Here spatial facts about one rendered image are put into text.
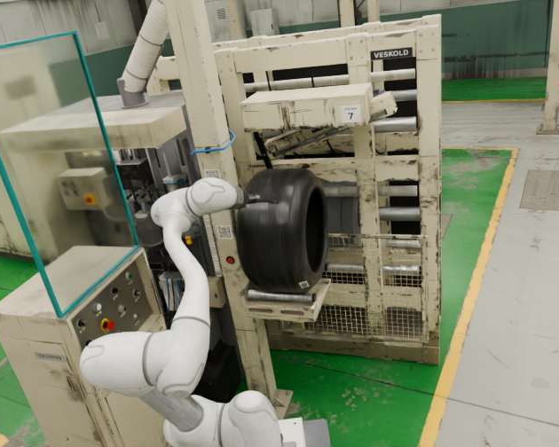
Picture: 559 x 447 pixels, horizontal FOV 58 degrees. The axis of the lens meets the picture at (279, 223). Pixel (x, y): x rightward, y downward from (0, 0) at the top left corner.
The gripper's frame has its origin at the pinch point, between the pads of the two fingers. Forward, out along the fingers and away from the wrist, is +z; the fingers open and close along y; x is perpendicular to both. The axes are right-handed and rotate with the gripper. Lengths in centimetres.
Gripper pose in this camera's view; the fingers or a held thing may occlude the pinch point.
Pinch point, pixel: (259, 201)
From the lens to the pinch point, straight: 190.7
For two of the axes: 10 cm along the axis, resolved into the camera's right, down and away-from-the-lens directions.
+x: -0.6, -10.0, 0.6
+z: 4.1, 0.3, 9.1
